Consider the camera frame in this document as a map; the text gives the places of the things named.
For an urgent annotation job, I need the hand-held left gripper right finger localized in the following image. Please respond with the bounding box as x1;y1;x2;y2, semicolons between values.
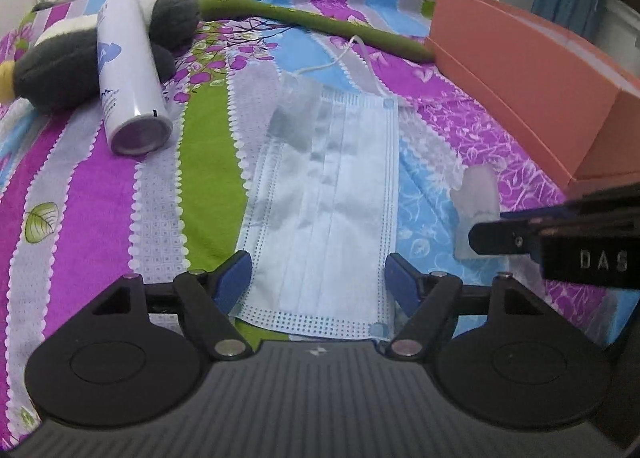
386;252;557;360

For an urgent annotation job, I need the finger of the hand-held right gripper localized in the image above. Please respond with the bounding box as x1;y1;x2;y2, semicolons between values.
500;182;640;233
468;219;547;257

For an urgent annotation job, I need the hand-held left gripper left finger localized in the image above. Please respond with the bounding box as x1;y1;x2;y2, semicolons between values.
92;250;253;362

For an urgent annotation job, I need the clear plastic wrapper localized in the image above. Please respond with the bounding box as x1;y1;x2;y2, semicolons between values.
449;163;501;261
267;73;321;151

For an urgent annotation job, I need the blue face mask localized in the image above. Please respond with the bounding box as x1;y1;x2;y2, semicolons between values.
233;34;402;343

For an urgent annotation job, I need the orange cardboard box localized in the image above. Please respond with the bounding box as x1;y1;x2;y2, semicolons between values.
423;0;640;197

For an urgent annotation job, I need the striped floral bed sheet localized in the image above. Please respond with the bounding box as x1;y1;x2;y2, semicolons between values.
0;0;640;431

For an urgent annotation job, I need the white spray can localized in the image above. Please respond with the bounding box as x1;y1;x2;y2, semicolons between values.
95;0;175;157

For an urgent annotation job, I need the long green plush toy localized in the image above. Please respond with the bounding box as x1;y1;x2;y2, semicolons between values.
198;0;437;64

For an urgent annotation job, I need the grey white penguin plush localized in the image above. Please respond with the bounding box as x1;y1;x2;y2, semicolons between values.
0;0;201;114

